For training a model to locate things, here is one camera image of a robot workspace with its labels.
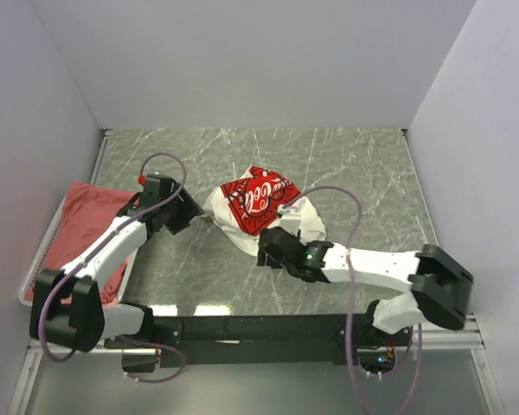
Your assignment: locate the white t-shirt red print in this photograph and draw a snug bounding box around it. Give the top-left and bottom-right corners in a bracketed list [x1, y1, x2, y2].
[203, 166, 326, 257]

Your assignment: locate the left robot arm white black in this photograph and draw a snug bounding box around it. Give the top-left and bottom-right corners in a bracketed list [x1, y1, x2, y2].
[29, 174, 203, 352]

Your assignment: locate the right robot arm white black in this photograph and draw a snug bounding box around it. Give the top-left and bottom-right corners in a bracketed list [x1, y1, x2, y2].
[258, 227, 474, 345]

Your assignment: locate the red t-shirt in tray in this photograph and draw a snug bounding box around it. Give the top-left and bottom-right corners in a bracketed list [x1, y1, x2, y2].
[24, 181, 135, 306]

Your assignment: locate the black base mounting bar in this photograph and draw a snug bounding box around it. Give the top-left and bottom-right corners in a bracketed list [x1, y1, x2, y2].
[105, 314, 412, 374]

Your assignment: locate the white plastic tray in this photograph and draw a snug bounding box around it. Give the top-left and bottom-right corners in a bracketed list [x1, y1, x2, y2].
[17, 199, 138, 307]

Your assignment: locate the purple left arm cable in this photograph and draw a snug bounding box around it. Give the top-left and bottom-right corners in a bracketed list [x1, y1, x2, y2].
[38, 151, 188, 385]

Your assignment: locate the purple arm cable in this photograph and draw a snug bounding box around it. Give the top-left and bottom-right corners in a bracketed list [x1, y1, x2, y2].
[280, 185, 425, 415]
[38, 151, 188, 385]

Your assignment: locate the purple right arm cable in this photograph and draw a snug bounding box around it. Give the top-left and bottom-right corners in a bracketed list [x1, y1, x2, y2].
[280, 185, 425, 415]

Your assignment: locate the aluminium frame rail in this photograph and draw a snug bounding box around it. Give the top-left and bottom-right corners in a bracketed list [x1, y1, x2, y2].
[9, 330, 505, 414]

